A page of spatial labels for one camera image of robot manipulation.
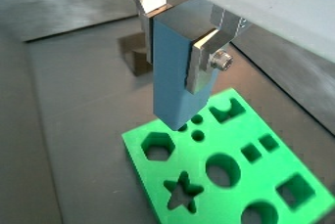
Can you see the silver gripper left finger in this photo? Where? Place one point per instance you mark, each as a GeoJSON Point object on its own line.
{"type": "Point", "coordinates": [146, 3]}

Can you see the blue rectangular block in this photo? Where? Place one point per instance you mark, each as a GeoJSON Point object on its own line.
{"type": "Point", "coordinates": [176, 28]}

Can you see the green shape sorting board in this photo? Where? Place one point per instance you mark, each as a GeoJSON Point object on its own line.
{"type": "Point", "coordinates": [221, 166]}

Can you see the dark brown arch block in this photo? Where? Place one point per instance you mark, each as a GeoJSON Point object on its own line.
{"type": "Point", "coordinates": [131, 46]}

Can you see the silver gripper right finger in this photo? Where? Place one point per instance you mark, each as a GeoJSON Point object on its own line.
{"type": "Point", "coordinates": [209, 55]}

